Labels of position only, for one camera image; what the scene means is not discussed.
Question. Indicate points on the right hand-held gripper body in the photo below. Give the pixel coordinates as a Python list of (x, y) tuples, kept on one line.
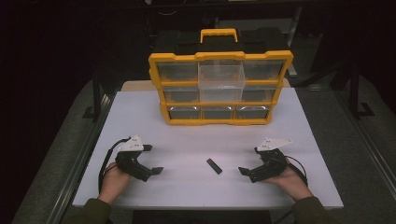
[(271, 161)]

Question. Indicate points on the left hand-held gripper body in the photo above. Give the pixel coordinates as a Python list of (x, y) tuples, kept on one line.
[(130, 157)]

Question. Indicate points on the small black stick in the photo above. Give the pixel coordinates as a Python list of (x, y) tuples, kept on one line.
[(214, 166)]

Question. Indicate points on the pulled-out clear plastic drawer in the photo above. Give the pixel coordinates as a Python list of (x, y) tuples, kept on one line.
[(221, 81)]

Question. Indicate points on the person's right hand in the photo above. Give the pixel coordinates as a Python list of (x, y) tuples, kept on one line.
[(291, 183)]

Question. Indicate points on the person's left hand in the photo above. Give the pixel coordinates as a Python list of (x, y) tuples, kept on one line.
[(112, 184)]

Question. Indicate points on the wooden table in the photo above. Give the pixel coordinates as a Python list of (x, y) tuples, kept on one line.
[(137, 85)]

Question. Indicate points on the black metal stand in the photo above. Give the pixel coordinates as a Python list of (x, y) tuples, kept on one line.
[(96, 93), (355, 90)]

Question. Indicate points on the yellow black drawer organizer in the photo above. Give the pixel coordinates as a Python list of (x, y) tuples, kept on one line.
[(219, 46)]

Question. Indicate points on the aluminium rail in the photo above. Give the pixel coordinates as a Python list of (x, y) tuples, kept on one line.
[(367, 140), (81, 161)]

